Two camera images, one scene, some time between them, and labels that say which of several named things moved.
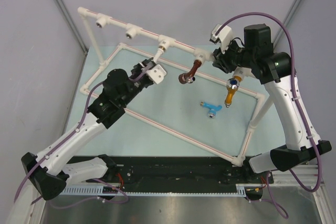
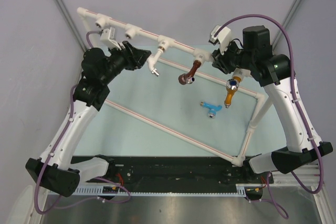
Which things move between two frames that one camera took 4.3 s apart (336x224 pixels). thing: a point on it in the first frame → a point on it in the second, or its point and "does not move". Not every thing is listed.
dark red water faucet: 189,77 does not move
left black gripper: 141,66 → 135,58
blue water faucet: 213,109 does not move
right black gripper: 221,60 does not move
